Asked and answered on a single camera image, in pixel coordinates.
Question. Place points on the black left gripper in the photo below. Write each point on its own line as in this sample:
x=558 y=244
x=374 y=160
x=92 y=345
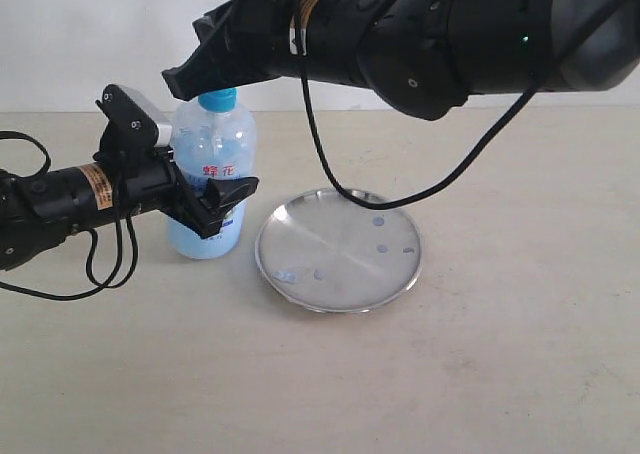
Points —
x=151 y=181

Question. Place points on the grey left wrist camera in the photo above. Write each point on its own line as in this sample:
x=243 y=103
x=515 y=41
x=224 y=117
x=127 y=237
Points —
x=134 y=124

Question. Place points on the blue pump lotion bottle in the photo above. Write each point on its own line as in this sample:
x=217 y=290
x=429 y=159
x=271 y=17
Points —
x=213 y=137

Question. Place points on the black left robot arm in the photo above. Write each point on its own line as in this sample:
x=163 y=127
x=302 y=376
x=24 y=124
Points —
x=40 y=212

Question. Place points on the round stainless steel plate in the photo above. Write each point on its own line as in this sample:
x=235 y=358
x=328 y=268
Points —
x=325 y=254

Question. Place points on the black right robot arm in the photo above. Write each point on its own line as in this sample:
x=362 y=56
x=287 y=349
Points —
x=421 y=57

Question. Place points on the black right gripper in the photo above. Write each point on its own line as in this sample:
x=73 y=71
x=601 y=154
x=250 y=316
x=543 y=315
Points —
x=240 y=41

